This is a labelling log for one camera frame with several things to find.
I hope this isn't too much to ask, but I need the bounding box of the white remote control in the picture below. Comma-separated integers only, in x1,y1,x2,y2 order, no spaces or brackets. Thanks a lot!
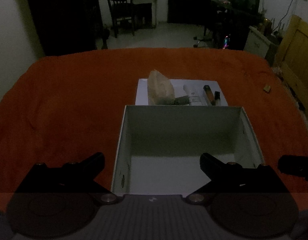
183,85,208,106

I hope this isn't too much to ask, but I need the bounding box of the orange lighter with black cap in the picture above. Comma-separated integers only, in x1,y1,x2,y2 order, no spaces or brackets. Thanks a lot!
203,85,215,106

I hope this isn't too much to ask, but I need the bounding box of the clear bag of snacks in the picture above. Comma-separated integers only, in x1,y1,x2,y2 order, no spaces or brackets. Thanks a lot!
147,70,175,106

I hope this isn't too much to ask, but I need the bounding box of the small yellow-faced toy figure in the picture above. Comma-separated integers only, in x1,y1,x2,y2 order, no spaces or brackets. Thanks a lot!
174,95,190,105

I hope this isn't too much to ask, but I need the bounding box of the orange red tablecloth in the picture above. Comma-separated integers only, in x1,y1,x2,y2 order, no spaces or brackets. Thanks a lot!
0,48,308,212

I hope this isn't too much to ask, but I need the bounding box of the open white cardboard box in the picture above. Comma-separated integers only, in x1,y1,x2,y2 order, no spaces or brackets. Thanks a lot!
111,105,264,196

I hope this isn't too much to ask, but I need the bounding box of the small yellow paper scrap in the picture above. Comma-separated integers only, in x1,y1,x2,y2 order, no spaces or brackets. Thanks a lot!
263,85,271,93

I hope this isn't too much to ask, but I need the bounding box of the yellow wooden board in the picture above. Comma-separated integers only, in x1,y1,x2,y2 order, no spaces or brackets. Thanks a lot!
275,15,308,117

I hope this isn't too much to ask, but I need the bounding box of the flat white box lid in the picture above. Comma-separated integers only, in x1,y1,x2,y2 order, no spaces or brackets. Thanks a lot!
135,79,228,106

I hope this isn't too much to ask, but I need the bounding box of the white cabinet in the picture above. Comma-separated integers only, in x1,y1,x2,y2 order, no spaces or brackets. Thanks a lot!
244,26,277,59

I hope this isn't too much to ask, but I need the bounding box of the rgb lit computer case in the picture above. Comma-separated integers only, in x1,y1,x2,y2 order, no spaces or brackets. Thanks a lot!
223,36,230,49

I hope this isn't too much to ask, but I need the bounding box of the dark wooden chair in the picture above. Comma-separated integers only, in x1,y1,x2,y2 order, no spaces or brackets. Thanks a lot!
107,0,136,38

